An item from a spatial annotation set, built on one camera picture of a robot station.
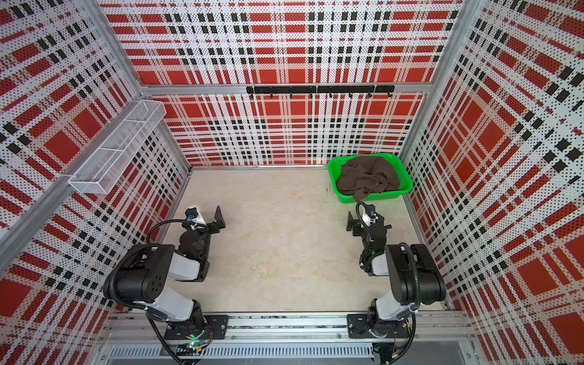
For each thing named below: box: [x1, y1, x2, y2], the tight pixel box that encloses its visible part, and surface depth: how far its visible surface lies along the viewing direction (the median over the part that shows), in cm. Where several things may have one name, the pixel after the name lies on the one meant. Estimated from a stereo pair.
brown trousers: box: [336, 155, 400, 202], surface depth 112 cm
